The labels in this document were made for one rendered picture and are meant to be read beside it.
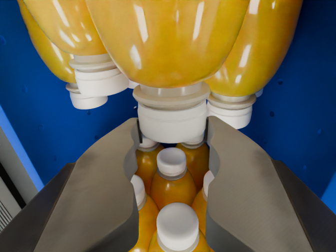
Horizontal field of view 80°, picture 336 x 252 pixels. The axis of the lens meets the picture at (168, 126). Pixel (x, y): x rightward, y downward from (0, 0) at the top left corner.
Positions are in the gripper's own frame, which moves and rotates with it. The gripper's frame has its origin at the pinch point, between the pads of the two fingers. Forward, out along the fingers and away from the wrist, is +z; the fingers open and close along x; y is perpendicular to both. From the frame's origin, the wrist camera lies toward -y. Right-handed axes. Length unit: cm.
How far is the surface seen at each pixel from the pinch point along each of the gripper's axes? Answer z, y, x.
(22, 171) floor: 118, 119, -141
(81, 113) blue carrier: 13.1, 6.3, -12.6
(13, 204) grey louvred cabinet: 105, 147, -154
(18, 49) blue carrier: 8.3, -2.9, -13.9
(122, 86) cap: 3.9, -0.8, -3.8
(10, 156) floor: 118, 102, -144
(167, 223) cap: 0.4, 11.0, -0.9
